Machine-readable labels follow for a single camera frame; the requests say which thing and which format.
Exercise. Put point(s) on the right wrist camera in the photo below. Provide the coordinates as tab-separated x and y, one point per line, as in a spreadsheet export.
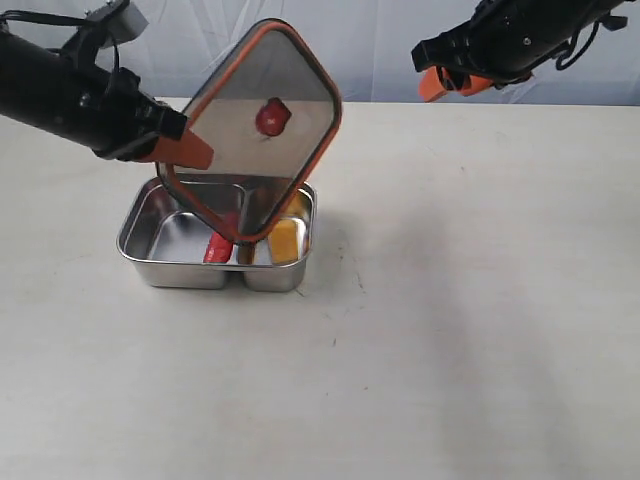
112	24

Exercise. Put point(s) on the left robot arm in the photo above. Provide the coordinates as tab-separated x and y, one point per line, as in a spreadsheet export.
32	78

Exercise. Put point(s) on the lunch box lid orange seal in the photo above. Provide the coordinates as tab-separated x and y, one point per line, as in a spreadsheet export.
270	110

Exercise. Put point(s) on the red sausage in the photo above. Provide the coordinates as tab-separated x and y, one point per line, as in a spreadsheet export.
219	250

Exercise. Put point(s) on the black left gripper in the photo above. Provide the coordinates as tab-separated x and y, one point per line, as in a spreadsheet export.
108	113

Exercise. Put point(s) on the steel two-compartment lunch box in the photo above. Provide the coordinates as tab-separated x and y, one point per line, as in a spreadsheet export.
171	248

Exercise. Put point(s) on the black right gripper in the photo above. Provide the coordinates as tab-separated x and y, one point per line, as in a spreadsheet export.
504	41

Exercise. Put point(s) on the yellow cheese wedge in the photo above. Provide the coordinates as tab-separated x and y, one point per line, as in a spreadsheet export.
286	240

